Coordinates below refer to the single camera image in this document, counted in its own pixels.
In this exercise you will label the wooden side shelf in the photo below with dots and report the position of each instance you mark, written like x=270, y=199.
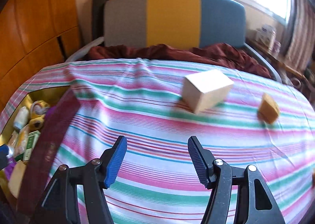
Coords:
x=301, y=80

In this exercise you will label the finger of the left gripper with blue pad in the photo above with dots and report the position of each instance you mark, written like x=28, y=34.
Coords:
x=4, y=156

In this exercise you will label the black rolled mat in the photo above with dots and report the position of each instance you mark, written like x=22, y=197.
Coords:
x=97, y=18

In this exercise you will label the white cardboard box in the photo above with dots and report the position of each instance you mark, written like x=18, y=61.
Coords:
x=205, y=89

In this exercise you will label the wooden wardrobe panels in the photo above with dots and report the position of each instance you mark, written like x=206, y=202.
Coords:
x=35, y=34

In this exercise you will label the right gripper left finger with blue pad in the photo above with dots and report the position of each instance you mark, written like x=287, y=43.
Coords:
x=59, y=203

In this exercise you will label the cereal snack bar packet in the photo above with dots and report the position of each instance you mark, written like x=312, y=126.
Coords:
x=22, y=141

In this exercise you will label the maroon crumpled blanket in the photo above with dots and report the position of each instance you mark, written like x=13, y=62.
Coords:
x=220, y=54

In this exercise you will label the grey yellow blue headboard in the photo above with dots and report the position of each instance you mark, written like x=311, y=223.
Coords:
x=181, y=24

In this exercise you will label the yellow sponge block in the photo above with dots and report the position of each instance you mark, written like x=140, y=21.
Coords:
x=268, y=110
x=15, y=181

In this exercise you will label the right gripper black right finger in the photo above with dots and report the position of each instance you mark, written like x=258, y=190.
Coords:
x=255, y=202

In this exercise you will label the white product box on shelf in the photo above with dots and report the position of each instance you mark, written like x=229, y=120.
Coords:
x=265, y=36

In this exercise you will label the white grey towel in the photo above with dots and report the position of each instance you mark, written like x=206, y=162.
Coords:
x=21, y=118

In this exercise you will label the striped pink green bedsheet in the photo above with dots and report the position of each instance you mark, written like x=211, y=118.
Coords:
x=141, y=100

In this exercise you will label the white plastic roll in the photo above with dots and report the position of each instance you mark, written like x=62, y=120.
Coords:
x=10, y=151

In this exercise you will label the green white tea box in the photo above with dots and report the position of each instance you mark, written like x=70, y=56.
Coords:
x=31, y=143

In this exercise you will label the yellow knitted sock roll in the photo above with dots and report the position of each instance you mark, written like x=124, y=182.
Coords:
x=38, y=112

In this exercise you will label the right striped curtain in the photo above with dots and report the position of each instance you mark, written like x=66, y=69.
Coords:
x=298, y=40

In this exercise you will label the purple snack packet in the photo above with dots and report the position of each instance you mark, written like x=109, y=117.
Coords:
x=49, y=112
x=10, y=167

